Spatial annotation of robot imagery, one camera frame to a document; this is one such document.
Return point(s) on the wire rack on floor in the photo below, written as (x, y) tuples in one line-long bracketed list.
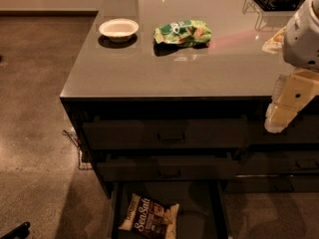
[(83, 160)]

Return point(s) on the white paper bowl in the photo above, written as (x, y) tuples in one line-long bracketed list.
[(119, 30)]

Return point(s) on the dark right middle drawer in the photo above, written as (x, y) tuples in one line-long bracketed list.
[(280, 162)]

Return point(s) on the green chip bag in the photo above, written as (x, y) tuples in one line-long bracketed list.
[(188, 33)]

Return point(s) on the black object bottom left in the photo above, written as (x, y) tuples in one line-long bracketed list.
[(20, 232)]

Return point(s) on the dark right top drawer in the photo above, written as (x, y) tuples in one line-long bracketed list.
[(304, 129)]

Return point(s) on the brown sea salt chip bag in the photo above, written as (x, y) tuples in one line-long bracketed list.
[(150, 219)]

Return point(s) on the open bottom drawer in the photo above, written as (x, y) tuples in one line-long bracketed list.
[(201, 214)]

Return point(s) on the dark right bottom drawer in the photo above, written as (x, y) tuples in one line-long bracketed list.
[(276, 184)]

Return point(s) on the dark drawer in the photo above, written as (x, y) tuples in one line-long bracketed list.
[(276, 184), (280, 162), (165, 133), (184, 167), (304, 129)]

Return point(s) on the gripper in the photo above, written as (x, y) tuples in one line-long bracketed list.
[(303, 39)]

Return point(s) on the dark counter cabinet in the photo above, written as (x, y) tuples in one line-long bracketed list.
[(231, 77)]

